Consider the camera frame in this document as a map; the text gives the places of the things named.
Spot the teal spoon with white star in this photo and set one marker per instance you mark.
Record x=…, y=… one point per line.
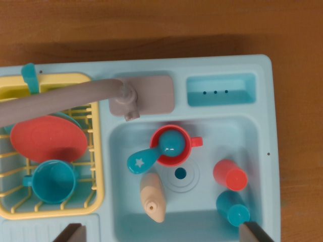
x=171, y=143

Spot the beige detergent bottle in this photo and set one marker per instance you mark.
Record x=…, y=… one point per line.
x=152, y=194

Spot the light blue toy sink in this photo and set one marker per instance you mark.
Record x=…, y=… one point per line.
x=222, y=121

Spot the teal toy plate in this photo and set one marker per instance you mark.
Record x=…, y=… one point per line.
x=72, y=119

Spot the red toy mug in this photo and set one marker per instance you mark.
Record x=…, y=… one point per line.
x=174, y=160

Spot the red toy plate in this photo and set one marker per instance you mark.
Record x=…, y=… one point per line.
x=48, y=138

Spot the teal toy mug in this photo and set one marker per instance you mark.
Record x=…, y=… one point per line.
x=53, y=181

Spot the teal toy tumbler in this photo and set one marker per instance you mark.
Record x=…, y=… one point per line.
x=232, y=208

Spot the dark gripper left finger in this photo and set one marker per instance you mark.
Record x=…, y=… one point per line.
x=74, y=234

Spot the grey toy faucet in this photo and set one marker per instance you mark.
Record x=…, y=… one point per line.
x=151, y=93

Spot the yellow dish rack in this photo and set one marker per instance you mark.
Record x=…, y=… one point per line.
x=99, y=161

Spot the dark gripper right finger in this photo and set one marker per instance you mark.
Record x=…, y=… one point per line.
x=252, y=234

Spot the red toy tumbler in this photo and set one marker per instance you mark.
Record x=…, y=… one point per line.
x=230, y=176

